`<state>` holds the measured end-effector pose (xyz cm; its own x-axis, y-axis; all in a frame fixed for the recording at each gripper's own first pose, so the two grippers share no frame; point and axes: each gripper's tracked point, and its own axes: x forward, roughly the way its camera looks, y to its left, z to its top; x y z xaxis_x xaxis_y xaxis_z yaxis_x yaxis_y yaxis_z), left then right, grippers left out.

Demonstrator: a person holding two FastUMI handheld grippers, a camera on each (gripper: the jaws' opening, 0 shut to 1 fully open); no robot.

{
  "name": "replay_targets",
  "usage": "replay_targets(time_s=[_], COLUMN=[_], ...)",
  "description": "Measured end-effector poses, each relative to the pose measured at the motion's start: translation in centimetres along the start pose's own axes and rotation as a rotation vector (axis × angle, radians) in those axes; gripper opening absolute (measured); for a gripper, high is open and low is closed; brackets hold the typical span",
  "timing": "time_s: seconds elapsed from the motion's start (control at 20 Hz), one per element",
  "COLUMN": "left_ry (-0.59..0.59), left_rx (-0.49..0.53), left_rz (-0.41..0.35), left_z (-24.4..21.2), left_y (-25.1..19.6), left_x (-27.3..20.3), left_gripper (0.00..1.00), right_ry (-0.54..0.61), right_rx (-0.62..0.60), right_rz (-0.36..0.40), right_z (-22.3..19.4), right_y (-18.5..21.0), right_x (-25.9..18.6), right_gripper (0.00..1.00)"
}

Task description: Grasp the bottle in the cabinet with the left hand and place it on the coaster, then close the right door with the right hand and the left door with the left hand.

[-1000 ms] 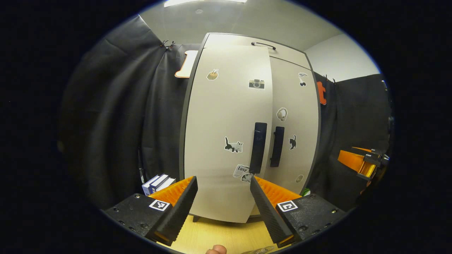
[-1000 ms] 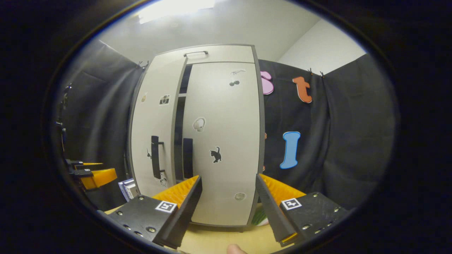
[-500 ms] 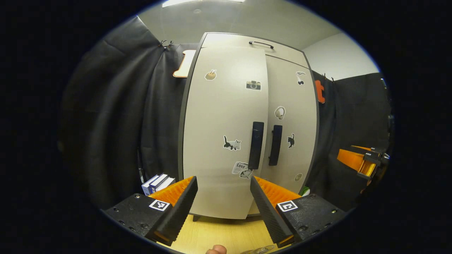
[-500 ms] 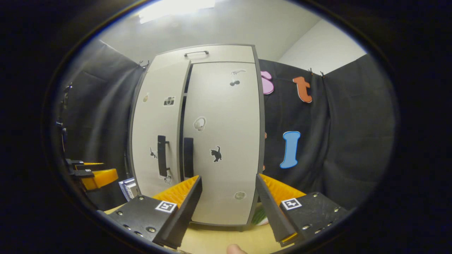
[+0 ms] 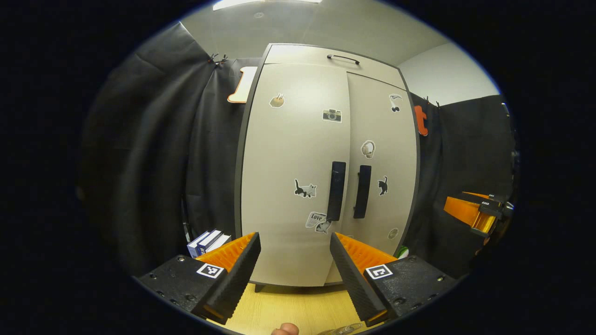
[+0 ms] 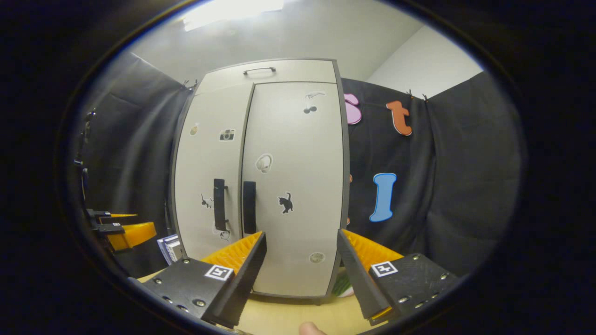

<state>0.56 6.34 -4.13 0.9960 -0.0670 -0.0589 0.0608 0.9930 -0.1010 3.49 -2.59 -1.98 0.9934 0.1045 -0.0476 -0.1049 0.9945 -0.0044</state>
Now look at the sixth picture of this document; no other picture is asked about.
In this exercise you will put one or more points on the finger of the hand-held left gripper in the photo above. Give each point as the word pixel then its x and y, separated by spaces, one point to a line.
pixel 100 215
pixel 132 235

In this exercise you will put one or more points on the white cabinet drawer front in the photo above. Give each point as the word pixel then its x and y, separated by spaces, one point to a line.
pixel 302 72

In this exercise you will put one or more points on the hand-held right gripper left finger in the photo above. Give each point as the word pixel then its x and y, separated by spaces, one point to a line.
pixel 242 274

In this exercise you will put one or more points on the black backdrop cloth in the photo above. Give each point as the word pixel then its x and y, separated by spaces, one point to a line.
pixel 135 139
pixel 465 163

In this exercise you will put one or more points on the watermelon slice toy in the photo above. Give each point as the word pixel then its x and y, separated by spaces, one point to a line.
pixel 342 284

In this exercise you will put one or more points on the white cabinet door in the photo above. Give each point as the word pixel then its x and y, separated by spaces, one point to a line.
pixel 209 158
pixel 302 149

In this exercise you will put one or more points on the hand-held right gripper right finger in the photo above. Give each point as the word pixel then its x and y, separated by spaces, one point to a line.
pixel 358 274

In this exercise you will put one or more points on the white cabinet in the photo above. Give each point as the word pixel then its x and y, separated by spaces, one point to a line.
pixel 344 139

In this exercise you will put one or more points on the ceiling light panel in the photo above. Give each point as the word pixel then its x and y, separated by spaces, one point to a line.
pixel 233 13

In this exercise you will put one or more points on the light blue book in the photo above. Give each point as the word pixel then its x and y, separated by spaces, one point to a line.
pixel 161 249

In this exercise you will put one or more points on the dark metal stand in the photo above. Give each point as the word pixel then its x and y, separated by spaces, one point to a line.
pixel 85 139

